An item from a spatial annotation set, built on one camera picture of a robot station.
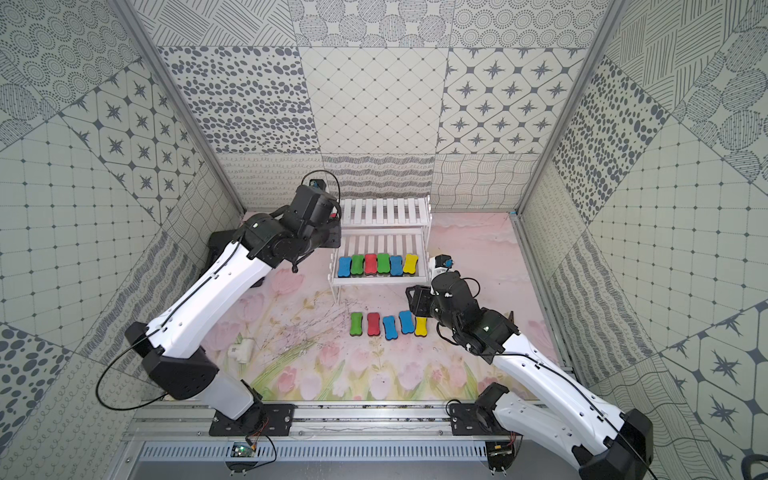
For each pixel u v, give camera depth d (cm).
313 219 51
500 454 73
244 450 71
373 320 92
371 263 88
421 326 88
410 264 88
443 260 66
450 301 54
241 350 82
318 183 60
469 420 73
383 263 88
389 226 81
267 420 73
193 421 75
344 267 88
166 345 40
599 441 39
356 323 90
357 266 87
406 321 90
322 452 70
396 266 87
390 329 90
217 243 103
